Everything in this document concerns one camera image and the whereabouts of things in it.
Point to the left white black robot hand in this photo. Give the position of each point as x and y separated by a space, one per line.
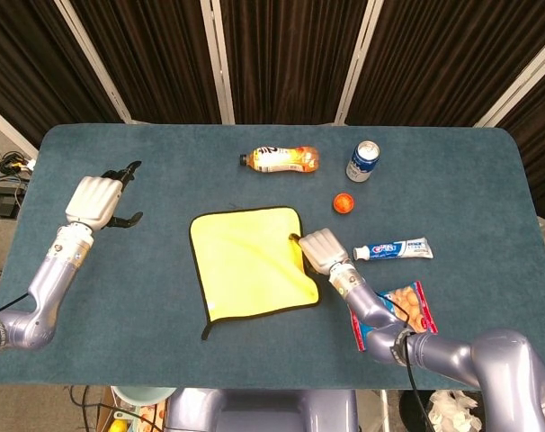
92 200

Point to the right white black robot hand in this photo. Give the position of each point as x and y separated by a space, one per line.
324 249

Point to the yellow microfiber cloth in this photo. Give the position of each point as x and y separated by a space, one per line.
245 265

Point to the left lilac robot arm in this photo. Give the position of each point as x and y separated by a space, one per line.
52 279

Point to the right lilac robot arm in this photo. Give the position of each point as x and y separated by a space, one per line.
479 355

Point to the white blue toothpaste tube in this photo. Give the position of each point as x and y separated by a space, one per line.
389 249

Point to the black equipment box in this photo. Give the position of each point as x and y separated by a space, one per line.
2 204

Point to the blue white drink can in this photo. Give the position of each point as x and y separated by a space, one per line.
362 164

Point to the orange drink plastic bottle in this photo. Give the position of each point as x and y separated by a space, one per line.
281 159

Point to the blue red snack bag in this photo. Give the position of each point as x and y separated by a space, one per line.
412 301

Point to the white table leg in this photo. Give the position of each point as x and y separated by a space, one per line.
385 411

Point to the lilac robot torso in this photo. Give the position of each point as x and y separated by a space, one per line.
254 409

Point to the black trash bin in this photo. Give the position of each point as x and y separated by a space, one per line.
407 414

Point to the dark brown pleated curtain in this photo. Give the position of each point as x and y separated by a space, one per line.
290 54

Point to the light blue bowl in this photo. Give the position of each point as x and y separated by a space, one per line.
142 393

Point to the white crumpled paper waste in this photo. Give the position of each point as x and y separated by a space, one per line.
452 409

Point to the brown cardboard box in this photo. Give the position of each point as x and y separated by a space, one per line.
105 411

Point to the yellow fruit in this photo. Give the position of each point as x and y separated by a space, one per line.
119 426

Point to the white partition frame post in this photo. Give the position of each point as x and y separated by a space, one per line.
218 58
520 81
92 58
7 126
358 58

